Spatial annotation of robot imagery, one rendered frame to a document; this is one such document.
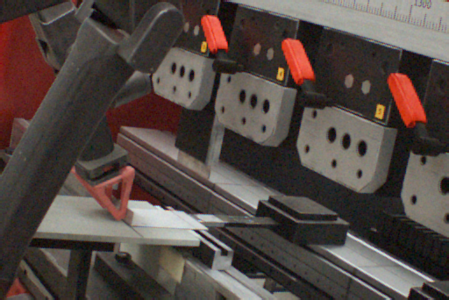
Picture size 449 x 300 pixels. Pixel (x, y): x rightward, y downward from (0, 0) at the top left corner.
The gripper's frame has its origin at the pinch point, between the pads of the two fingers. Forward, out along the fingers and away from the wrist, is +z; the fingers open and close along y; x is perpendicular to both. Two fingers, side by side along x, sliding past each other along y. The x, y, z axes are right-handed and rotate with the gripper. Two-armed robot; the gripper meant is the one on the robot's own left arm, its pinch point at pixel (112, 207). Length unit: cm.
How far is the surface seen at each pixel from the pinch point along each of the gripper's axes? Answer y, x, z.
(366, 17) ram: -38, -23, -27
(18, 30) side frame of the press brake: 85, -14, -11
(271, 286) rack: 188, -112, 157
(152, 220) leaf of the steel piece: -1.9, -4.7, 3.6
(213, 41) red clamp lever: -12.8, -15.8, -22.4
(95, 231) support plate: -7.7, 5.8, -1.6
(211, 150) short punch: -5.4, -15.2, -4.6
